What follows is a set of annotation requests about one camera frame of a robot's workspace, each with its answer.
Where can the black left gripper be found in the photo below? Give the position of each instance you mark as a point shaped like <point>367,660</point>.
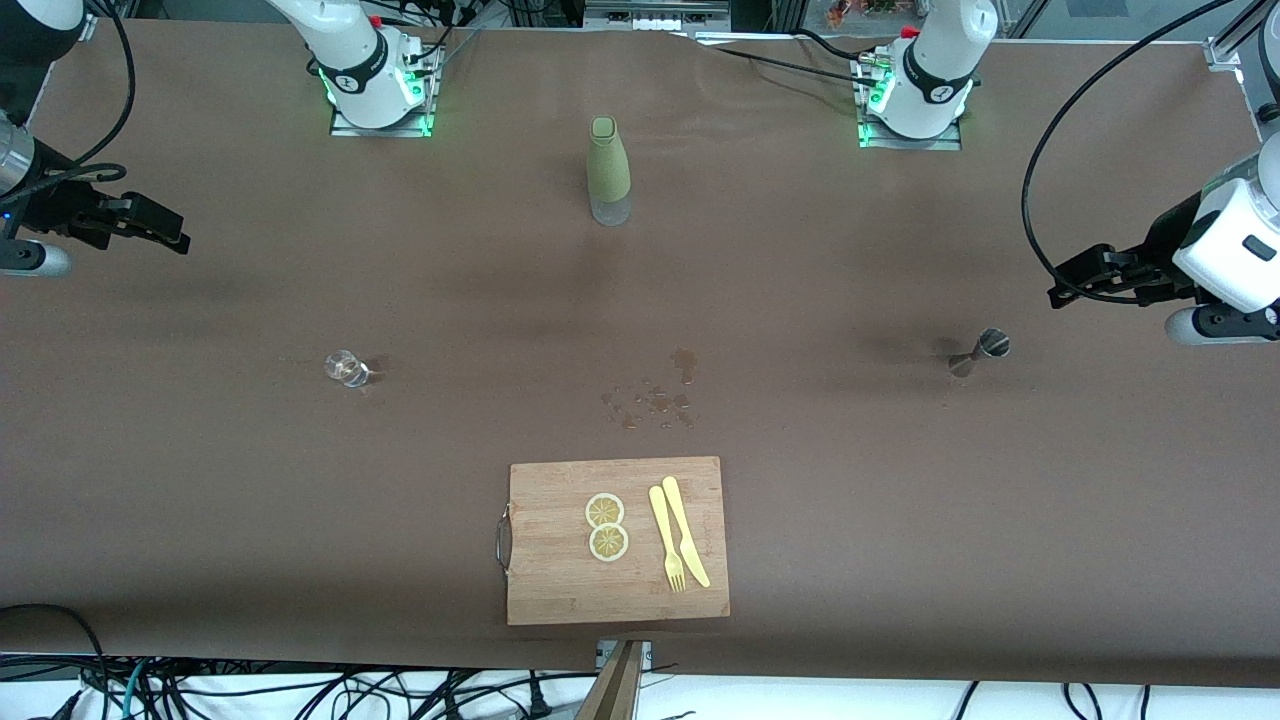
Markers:
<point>1160,247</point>

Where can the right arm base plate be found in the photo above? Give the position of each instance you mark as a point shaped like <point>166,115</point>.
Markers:
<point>345,128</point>

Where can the wooden beam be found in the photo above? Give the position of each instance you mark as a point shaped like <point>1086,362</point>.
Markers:
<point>615,690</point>

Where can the clear glass measuring cup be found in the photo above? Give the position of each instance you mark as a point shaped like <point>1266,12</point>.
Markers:
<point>343,366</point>

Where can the wooden cutting board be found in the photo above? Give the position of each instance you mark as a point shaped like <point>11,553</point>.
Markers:
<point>600,590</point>

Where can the yellow plastic fork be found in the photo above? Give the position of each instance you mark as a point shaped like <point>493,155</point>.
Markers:
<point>660,520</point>

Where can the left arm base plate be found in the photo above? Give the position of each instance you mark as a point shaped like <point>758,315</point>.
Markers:
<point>950,143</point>

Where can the lemon slice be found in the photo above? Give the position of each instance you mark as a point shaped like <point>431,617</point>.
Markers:
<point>604,510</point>
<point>608,543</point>

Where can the aluminium frame profile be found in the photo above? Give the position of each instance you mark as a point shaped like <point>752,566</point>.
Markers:
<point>90,25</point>
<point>1235,45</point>

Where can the orange background items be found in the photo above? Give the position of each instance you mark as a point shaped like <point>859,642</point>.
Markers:
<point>850,10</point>

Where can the brown table cover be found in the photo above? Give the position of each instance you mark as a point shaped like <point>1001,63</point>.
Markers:
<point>300,500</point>

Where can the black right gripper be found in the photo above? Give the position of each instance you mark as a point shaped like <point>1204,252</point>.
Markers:
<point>52,206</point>

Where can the green sleeved glass bottle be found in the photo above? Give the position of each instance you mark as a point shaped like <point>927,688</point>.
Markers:
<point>608,165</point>

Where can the steel jigger shaker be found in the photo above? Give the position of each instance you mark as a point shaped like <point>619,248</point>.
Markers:
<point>992,345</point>

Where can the metal bracket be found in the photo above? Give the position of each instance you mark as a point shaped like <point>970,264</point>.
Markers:
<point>603,655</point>

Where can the yellow plastic knife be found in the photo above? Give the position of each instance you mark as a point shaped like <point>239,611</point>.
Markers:
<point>680,520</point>

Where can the grey power strip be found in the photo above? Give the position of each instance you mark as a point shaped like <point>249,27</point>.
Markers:
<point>655,12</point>

